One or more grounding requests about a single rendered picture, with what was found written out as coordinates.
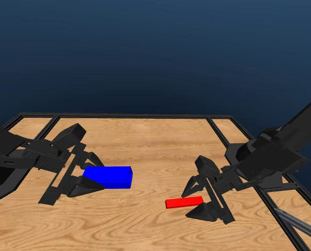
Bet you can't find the thin red peg bar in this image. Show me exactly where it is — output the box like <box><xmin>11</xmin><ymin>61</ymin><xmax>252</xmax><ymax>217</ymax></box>
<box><xmin>165</xmin><ymin>196</ymin><xmax>205</xmax><ymax>210</ymax></box>

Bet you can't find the blue hollow socket block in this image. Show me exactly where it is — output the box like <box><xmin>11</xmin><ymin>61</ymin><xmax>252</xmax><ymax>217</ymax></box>
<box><xmin>82</xmin><ymin>166</ymin><xmax>134</xmax><ymax>190</ymax></box>

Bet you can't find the grey metal strut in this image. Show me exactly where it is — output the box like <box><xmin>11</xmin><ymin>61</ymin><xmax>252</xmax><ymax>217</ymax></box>
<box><xmin>272</xmin><ymin>207</ymin><xmax>311</xmax><ymax>244</ymax></box>

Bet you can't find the black table frame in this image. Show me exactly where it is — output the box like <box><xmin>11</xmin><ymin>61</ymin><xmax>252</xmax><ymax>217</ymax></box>
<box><xmin>0</xmin><ymin>112</ymin><xmax>311</xmax><ymax>251</ymax></box>

